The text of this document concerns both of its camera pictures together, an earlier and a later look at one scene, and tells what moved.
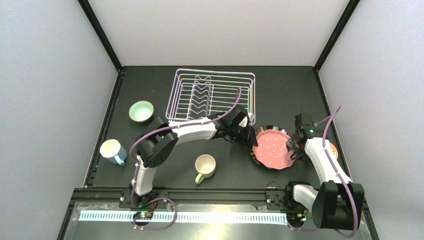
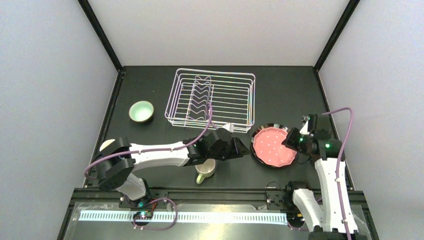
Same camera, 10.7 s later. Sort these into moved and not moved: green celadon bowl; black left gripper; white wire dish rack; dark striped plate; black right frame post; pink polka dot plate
Moved: dark striped plate; black left gripper
Not moved: pink polka dot plate; black right frame post; white wire dish rack; green celadon bowl
